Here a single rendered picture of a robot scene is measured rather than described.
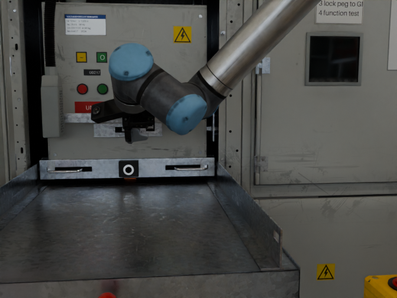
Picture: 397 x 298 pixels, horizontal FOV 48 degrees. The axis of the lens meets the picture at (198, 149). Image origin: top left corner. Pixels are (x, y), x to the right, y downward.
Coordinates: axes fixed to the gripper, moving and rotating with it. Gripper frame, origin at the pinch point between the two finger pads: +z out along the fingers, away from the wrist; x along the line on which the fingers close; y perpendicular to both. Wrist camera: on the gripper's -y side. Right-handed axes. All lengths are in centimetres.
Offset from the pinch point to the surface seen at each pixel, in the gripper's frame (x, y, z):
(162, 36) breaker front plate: 31.6, 10.3, -1.2
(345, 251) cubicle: -31, 69, 27
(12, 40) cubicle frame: 27.8, -32.7, -3.7
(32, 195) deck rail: -15.0, -26.3, 7.6
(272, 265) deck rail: -43, 26, -40
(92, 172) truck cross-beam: -4.9, -11.9, 18.6
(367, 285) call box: -48, 33, -57
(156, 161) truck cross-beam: -2.2, 7.8, 17.0
